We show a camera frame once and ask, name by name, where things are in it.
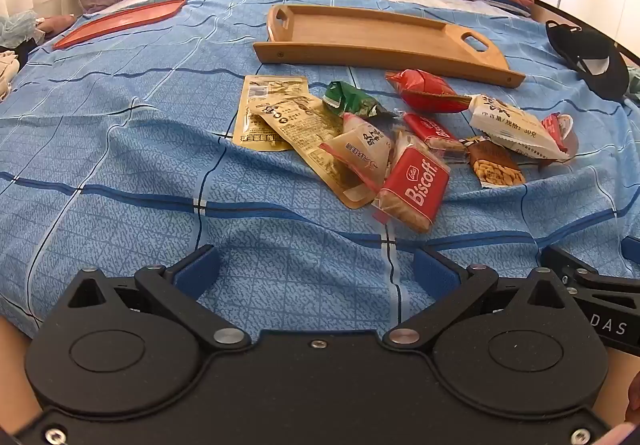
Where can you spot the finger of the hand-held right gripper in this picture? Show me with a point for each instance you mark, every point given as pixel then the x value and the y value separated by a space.
pixel 565 261
pixel 632 246

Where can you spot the black cloth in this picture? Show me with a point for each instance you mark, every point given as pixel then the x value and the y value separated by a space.
pixel 22 45

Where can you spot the teal cloth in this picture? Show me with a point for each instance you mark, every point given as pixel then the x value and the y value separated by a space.
pixel 634 82

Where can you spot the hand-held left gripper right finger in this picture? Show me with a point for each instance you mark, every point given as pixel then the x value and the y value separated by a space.
pixel 435 272

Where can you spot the red plastic tray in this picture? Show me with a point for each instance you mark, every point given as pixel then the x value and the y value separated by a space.
pixel 120 20

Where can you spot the gold snack packet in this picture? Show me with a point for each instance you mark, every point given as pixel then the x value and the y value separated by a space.
pixel 265 90
pixel 305 125

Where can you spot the beige cloth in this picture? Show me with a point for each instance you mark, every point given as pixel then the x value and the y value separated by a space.
pixel 7 70

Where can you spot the green snack packet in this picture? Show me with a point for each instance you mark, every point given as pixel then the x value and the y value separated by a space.
pixel 350 100

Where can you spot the person's right hand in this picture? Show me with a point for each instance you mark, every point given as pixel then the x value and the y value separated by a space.
pixel 634 395

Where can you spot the red snack bag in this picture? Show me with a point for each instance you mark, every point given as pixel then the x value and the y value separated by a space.
pixel 425 90

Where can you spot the wooden bed frame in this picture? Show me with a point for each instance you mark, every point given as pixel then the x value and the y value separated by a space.
pixel 555 9

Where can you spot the jelly cup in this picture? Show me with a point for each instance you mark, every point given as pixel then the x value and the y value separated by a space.
pixel 560 130

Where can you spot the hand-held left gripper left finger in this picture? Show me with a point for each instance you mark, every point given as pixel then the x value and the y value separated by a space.
pixel 197 270

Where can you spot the pink cloth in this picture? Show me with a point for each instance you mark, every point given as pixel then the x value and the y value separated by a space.
pixel 55 24

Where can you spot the black bag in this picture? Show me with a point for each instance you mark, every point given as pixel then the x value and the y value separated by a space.
pixel 585 50

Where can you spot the large red biscuit packet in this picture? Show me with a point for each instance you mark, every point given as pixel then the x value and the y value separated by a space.
pixel 417 185

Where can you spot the white pastry packet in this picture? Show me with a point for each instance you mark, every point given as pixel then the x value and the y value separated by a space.
pixel 510 122

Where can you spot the small red biscuit packet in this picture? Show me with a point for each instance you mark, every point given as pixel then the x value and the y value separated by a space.
pixel 430 127

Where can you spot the blue checked bedsheet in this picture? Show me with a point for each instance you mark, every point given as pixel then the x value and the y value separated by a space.
pixel 125 150

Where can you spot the beige red-trimmed snack packet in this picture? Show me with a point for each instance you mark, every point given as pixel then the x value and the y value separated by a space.
pixel 360 145

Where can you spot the light blue cloth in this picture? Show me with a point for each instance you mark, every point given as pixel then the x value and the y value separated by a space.
pixel 17 25

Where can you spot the brown peanut packet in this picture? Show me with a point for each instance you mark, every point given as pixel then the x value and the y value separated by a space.
pixel 495 165

